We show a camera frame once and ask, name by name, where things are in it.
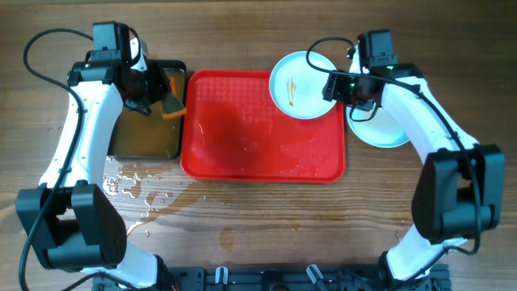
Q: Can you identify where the white plate top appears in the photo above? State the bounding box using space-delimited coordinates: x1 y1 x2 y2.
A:
269 51 336 120

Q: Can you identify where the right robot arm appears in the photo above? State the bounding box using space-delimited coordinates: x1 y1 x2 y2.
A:
323 64 505 289

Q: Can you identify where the white plate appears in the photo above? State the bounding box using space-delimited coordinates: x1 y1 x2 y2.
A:
269 51 336 120
346 107 410 149

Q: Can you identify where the black water tray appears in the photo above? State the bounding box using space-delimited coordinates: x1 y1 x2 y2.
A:
107 60 187 159

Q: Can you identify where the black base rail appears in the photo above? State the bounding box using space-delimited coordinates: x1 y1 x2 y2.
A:
91 262 452 291

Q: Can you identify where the red plastic tray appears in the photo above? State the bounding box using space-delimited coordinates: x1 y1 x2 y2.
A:
180 70 346 183

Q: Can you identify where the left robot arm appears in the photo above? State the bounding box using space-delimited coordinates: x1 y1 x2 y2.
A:
15 61 175 290

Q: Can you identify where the orange green sponge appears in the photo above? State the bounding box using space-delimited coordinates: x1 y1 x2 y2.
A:
162 78 187 120

